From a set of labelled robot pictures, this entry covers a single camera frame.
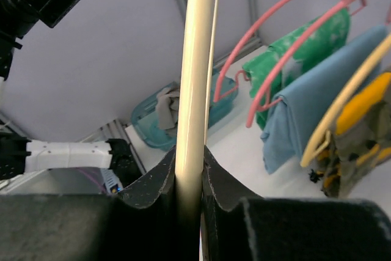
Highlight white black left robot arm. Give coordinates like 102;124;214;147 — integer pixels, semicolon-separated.
1;0;146;193

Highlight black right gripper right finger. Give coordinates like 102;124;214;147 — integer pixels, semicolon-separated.
202;149;390;260

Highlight grey trousers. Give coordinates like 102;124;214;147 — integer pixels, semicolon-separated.
155;85;180;131

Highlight teal plastic bin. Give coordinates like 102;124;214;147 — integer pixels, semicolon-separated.
131;71;238;151

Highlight camouflage yellow trousers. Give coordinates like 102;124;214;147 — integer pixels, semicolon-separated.
309;71;390;198

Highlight green trousers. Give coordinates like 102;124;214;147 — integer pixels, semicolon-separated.
242;7;352;130

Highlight aluminium front rail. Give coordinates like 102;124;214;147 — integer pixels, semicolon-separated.
1;120;146;194

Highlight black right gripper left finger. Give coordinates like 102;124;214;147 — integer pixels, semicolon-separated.
1;150;175;260

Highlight blue trousers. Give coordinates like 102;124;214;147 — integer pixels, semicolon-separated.
261;24;388;174

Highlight yellow wooden hanger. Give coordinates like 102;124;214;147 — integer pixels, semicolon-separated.
300;34;390;167

